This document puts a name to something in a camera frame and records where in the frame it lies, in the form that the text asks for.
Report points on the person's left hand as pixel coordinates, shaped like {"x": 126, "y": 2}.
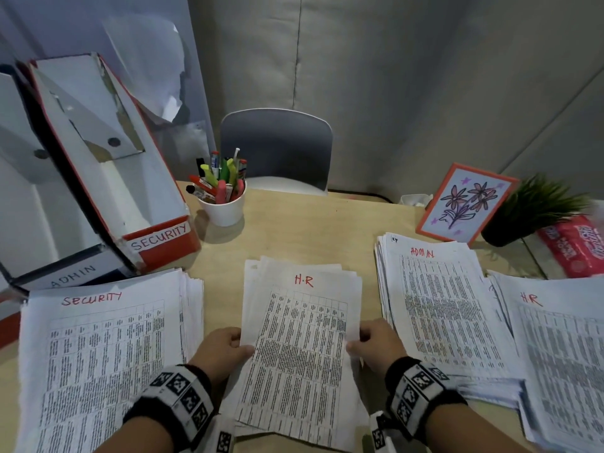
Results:
{"x": 217, "y": 356}

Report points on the person's right hand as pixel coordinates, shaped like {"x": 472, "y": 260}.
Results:
{"x": 382, "y": 349}

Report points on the admin paper pile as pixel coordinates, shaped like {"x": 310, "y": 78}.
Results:
{"x": 439, "y": 306}

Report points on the unsorted paper pile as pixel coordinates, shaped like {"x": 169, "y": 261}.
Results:
{"x": 297, "y": 353}

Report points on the security paper pile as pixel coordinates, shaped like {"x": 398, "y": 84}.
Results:
{"x": 94, "y": 363}

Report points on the HR paper pile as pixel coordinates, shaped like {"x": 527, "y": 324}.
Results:
{"x": 561, "y": 363}

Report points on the black admin file box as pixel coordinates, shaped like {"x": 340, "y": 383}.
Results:
{"x": 33, "y": 221}

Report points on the person's left forearm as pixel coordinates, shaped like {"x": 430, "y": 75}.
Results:
{"x": 141, "y": 438}

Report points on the black left wristband with markers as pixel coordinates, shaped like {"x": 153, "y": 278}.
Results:
{"x": 179, "y": 396}

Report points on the black wristband with markers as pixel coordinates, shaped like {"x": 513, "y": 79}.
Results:
{"x": 179, "y": 396}
{"x": 420, "y": 391}

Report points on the black right wristband with markers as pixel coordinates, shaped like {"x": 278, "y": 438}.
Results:
{"x": 420, "y": 391}

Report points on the white pen cup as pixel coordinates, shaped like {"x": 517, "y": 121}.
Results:
{"x": 224, "y": 212}

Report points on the small white container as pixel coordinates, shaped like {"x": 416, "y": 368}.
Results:
{"x": 415, "y": 200}

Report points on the green plant in black pot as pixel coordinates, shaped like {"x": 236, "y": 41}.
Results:
{"x": 498, "y": 235}

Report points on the orange framed flower drawing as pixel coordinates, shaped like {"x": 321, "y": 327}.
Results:
{"x": 465, "y": 202}

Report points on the bunch of coloured markers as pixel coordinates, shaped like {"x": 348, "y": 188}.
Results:
{"x": 217, "y": 179}

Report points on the red white paper towel pack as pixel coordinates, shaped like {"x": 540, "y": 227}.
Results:
{"x": 571, "y": 247}

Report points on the grey chair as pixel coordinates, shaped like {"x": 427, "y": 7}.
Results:
{"x": 276, "y": 146}

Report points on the clear plastic bag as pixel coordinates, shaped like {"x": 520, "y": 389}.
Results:
{"x": 595, "y": 209}

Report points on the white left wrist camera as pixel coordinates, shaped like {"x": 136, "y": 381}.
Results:
{"x": 224, "y": 438}

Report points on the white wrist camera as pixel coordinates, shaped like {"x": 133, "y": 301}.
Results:
{"x": 224, "y": 438}
{"x": 380, "y": 436}

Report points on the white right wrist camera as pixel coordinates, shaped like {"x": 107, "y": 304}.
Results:
{"x": 380, "y": 436}

